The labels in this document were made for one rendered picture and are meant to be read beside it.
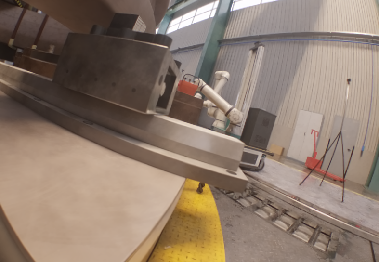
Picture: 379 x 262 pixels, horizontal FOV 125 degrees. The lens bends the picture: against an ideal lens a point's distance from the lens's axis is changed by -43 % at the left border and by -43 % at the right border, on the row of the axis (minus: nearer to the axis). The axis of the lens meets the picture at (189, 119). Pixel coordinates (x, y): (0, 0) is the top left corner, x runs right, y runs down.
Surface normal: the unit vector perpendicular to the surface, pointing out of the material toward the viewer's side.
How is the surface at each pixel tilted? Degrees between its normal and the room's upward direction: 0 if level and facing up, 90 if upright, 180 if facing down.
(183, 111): 90
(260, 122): 90
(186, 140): 72
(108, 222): 0
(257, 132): 90
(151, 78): 90
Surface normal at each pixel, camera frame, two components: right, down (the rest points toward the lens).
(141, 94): -0.07, 0.02
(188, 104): 0.30, 0.14
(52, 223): 0.30, -0.95
